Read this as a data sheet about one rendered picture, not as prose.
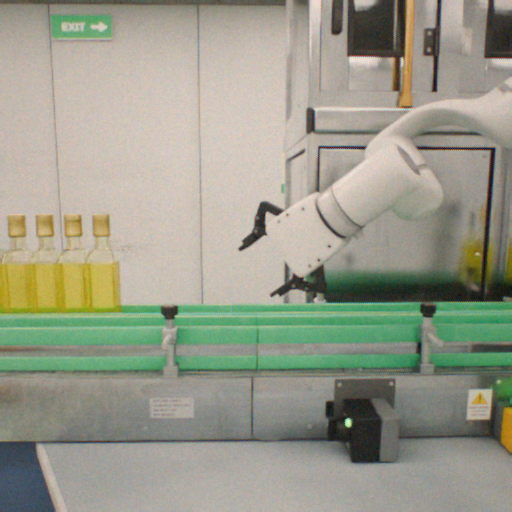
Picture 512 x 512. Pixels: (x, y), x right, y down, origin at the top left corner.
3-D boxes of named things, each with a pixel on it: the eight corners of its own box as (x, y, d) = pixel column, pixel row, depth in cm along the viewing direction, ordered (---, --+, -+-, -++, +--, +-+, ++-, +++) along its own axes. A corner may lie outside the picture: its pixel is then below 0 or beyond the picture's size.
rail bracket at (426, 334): (432, 371, 88) (436, 301, 86) (449, 387, 81) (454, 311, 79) (410, 371, 88) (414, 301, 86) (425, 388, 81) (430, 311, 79)
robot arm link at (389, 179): (424, 152, 73) (457, 202, 70) (369, 192, 79) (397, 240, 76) (386, 131, 61) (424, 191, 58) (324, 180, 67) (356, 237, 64)
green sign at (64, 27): (113, 40, 380) (112, 14, 377) (113, 39, 379) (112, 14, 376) (52, 40, 379) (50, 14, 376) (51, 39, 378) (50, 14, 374)
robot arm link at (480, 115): (539, 141, 66) (407, 223, 75) (488, 73, 69) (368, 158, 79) (537, 124, 58) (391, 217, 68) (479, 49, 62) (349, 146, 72)
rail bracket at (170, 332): (183, 374, 87) (181, 303, 85) (178, 391, 79) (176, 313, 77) (161, 374, 87) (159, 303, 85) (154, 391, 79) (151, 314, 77)
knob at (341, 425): (343, 434, 86) (324, 434, 85) (344, 411, 85) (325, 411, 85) (348, 447, 81) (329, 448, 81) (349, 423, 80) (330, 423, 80)
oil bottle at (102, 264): (124, 343, 103) (118, 213, 98) (117, 352, 97) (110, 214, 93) (98, 343, 102) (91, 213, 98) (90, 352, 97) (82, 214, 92)
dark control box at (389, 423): (384, 439, 88) (386, 397, 87) (397, 464, 80) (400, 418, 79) (340, 440, 88) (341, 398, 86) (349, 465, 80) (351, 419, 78)
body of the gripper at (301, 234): (365, 235, 73) (311, 271, 79) (327, 181, 73) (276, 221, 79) (351, 246, 66) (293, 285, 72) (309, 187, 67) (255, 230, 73)
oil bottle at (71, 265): (97, 343, 102) (90, 213, 98) (89, 352, 97) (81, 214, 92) (71, 344, 102) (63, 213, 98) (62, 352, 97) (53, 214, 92)
